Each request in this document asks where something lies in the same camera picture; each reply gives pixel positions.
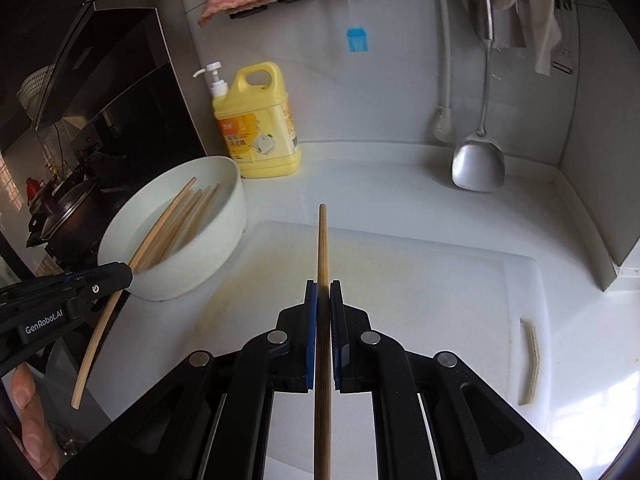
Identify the steel spatula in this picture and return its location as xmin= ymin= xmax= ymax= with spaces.
xmin=451 ymin=0 xmax=506 ymax=193

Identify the wooden chopstick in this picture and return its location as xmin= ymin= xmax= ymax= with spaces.
xmin=69 ymin=176 xmax=199 ymax=411
xmin=136 ymin=188 xmax=203 ymax=273

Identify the wooden chopstick single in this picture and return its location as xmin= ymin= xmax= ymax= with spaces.
xmin=314 ymin=204 xmax=332 ymax=480

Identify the steel peeler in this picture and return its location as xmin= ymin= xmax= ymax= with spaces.
xmin=552 ymin=9 xmax=575 ymax=75

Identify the left hand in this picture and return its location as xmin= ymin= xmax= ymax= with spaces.
xmin=10 ymin=363 xmax=61 ymax=479

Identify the wooden chopstick basin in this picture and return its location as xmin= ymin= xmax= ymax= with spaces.
xmin=166 ymin=183 xmax=220 ymax=255
xmin=150 ymin=185 xmax=213 ymax=266

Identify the white hanging cloth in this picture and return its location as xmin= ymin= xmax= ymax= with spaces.
xmin=494 ymin=0 xmax=562 ymax=76

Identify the dark cooking pot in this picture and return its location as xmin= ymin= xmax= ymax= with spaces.
xmin=26 ymin=180 xmax=96 ymax=252

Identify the black range hood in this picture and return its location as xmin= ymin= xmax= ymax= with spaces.
xmin=35 ymin=0 xmax=222 ymax=185

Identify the white round basin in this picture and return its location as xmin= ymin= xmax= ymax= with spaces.
xmin=98 ymin=156 xmax=246 ymax=301

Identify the blue silicone brush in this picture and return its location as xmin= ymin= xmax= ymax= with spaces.
xmin=346 ymin=0 xmax=369 ymax=53

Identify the yellow dish soap bottle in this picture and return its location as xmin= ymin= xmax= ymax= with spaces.
xmin=192 ymin=62 xmax=302 ymax=179

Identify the white plastic cutting board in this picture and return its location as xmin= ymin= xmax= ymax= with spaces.
xmin=188 ymin=220 xmax=554 ymax=480

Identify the white bottle brush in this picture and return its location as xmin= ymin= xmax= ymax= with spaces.
xmin=434 ymin=0 xmax=452 ymax=142

